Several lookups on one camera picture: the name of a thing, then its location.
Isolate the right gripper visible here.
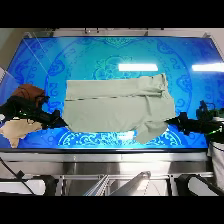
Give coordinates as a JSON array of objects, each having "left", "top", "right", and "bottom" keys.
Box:
[{"left": 166, "top": 112, "right": 193, "bottom": 135}]

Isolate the pale green shirt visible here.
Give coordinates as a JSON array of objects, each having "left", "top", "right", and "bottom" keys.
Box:
[{"left": 62, "top": 73, "right": 177, "bottom": 145}]

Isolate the silver frame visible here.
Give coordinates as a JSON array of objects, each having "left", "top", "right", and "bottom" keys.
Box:
[{"left": 0, "top": 151, "right": 224, "bottom": 197}]

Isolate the black cable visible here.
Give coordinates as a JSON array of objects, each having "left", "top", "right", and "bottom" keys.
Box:
[{"left": 0, "top": 156, "right": 37, "bottom": 197}]

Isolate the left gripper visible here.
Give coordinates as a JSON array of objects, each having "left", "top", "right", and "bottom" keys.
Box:
[{"left": 41, "top": 109, "right": 68, "bottom": 130}]

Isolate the brown garment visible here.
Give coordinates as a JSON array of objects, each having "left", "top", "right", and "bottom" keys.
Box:
[{"left": 14, "top": 83, "right": 46, "bottom": 102}]

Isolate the white garment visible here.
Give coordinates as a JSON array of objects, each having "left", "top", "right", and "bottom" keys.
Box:
[{"left": 207, "top": 141, "right": 224, "bottom": 192}]

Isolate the tan garment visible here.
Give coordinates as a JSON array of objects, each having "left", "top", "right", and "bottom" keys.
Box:
[{"left": 0, "top": 119, "right": 45, "bottom": 149}]

